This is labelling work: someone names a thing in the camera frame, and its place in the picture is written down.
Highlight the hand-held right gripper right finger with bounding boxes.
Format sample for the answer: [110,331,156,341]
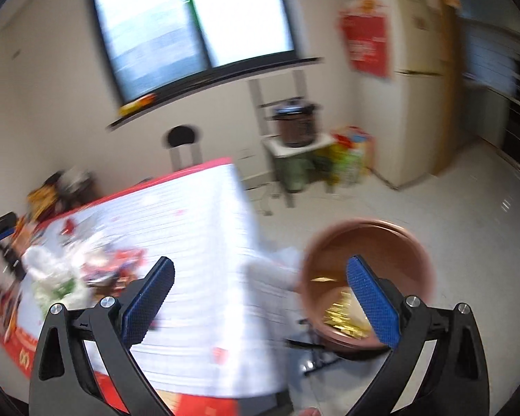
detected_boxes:
[346,255,490,416]

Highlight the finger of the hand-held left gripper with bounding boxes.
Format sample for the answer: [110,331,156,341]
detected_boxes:
[0,212,19,252]

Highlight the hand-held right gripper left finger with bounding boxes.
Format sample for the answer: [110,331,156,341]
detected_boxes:
[28,257,176,416]

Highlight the golden foil wrapper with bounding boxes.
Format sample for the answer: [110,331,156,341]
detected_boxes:
[310,275,371,339]

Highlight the red printed paper bag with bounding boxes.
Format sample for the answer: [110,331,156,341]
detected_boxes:
[80,245,150,297]

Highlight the brown plastic basin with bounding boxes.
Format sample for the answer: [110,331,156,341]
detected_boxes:
[298,219,436,352]

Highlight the white plastic bag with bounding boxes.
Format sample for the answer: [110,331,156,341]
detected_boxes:
[23,243,92,310]

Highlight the colourful snack packets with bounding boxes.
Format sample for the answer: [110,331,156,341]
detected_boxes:
[9,217,42,250]

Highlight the yellow printed bag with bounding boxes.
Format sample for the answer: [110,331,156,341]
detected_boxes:
[27,184,60,218]

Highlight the black metal stand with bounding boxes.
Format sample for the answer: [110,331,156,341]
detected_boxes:
[285,321,375,378]

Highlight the dark cloth bag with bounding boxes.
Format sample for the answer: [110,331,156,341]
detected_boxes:
[47,168,97,214]

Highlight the table with plaid tablecloth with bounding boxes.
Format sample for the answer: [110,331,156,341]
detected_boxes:
[0,156,287,416]

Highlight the person's grey trouser leg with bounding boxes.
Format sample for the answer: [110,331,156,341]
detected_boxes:
[243,247,330,416]

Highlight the colourful printed carton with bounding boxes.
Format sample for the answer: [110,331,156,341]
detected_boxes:
[324,125,375,188]

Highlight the white low stand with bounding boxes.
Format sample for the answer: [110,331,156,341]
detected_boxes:
[262,132,336,209]

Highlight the black round-backed chair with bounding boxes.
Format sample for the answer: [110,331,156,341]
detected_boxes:
[164,125,204,171]

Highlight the dark electric pressure cooker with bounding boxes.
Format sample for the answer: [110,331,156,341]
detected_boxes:
[272,102,322,149]

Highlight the cream refrigerator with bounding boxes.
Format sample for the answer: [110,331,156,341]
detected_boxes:
[355,0,450,189]

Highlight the dark window sill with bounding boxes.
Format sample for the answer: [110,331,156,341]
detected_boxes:
[106,56,322,131]

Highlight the metal folding rack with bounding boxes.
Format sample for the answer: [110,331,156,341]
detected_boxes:
[248,69,309,139]

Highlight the red gift box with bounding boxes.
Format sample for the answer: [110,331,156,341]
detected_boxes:
[338,0,394,81]

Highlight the dark-framed window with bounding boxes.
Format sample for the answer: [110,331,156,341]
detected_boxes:
[84,0,297,102]

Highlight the wooden door frame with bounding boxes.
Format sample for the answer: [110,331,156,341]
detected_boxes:
[431,0,475,176]

